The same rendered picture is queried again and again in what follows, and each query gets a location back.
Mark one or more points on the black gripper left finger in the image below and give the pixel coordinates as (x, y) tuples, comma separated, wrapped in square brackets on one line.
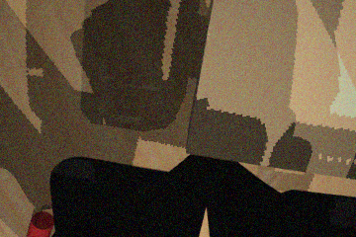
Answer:
[(132, 199)]

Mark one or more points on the red cylinder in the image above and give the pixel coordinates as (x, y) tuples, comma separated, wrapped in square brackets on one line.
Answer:
[(41, 225)]

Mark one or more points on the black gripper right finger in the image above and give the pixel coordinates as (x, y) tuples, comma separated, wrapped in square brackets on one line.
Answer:
[(241, 205)]

